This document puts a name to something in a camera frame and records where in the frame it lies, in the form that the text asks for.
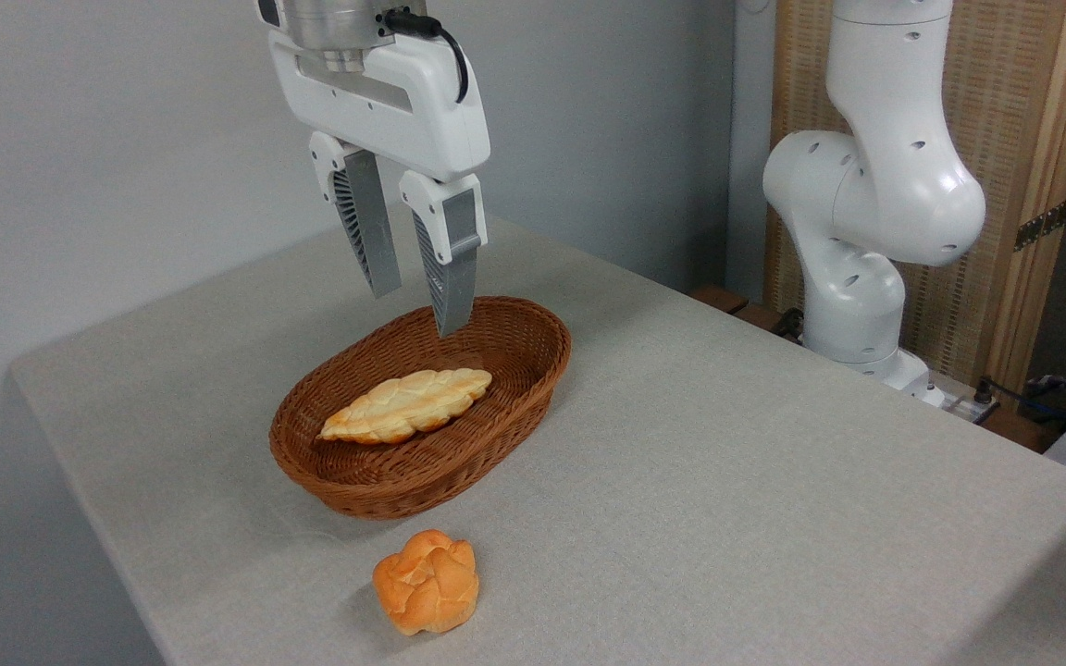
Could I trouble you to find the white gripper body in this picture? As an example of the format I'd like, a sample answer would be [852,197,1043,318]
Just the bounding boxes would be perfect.
[258,0,491,183]

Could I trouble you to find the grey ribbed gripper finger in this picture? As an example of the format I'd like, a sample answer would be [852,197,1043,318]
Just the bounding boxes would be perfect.
[399,171,489,338]
[309,131,402,299]

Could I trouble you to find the round orange bread roll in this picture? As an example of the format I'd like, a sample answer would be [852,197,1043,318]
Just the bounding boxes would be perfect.
[372,529,480,637]

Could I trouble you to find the long pale braided bread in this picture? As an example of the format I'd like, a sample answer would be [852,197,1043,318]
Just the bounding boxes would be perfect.
[318,368,493,446]

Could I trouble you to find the brown wicker oval basket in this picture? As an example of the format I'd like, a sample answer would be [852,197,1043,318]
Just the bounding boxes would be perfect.
[269,296,573,520]

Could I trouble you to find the grey tablecloth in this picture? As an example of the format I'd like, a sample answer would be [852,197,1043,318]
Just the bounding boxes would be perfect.
[10,215,1066,666]

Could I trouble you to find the wooden rattan folding screen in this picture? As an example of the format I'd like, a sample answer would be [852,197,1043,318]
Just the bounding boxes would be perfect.
[764,0,1066,399]

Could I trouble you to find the dark metal hinge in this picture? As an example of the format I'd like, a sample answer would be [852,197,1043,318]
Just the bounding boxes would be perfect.
[1014,199,1066,253]

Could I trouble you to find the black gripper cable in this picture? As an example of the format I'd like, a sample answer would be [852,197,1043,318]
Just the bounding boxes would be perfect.
[383,9,470,105]

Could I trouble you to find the black plug with cable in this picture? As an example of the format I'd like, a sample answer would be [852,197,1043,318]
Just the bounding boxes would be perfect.
[973,375,1066,436]

